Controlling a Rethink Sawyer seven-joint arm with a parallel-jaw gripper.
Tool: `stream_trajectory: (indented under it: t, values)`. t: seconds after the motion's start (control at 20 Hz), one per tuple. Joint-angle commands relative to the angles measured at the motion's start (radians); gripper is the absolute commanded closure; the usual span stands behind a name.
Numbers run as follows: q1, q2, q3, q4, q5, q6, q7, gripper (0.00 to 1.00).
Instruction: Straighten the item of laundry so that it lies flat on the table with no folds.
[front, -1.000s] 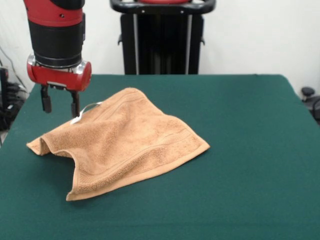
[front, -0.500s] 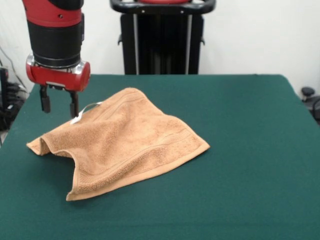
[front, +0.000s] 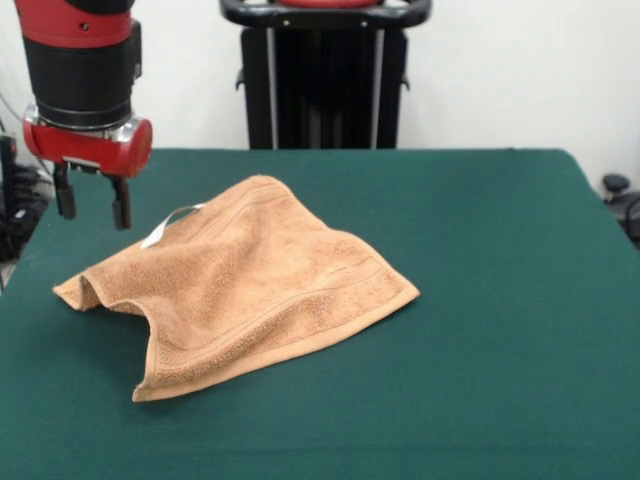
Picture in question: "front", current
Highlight black box device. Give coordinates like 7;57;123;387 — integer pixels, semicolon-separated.
0;133;19;261

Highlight dark green table cloth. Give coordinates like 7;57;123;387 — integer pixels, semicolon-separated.
0;148;640;480

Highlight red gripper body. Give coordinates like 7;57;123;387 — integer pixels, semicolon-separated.
22;103;154;180

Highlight black cable bundle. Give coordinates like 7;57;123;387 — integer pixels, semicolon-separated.
13;163;59;221

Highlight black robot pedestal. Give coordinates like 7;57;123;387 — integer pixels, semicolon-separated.
219;0;434;150

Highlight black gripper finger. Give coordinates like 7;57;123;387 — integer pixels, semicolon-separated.
111;177;133;231
53;163;78;221

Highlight black office chair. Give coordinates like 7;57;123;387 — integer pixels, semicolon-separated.
601;173;640;249

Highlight tan terry towel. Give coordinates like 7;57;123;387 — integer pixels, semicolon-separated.
52;174;420;404

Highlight grey cable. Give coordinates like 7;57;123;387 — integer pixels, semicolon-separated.
0;92;54;179

